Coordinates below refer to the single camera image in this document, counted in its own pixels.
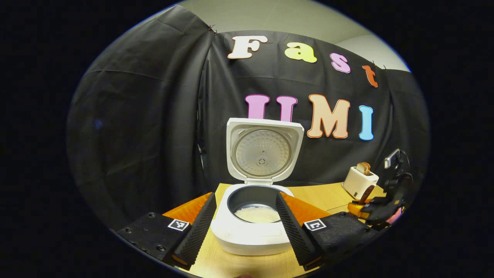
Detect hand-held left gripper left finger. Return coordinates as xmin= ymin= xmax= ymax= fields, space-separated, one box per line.
xmin=116 ymin=192 xmax=217 ymax=271

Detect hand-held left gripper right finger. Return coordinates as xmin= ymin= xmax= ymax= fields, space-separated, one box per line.
xmin=275 ymin=192 xmax=381 ymax=271

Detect white rice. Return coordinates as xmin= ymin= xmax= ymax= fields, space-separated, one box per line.
xmin=234 ymin=206 xmax=281 ymax=224

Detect white rice cooker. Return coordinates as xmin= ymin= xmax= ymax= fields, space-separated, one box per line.
xmin=210 ymin=118 xmax=305 ymax=256

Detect white toaster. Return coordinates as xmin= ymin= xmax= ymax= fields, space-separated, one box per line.
xmin=342 ymin=166 xmax=379 ymax=200

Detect black backdrop cloth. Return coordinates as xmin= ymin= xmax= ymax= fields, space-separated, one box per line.
xmin=66 ymin=5 xmax=431 ymax=232

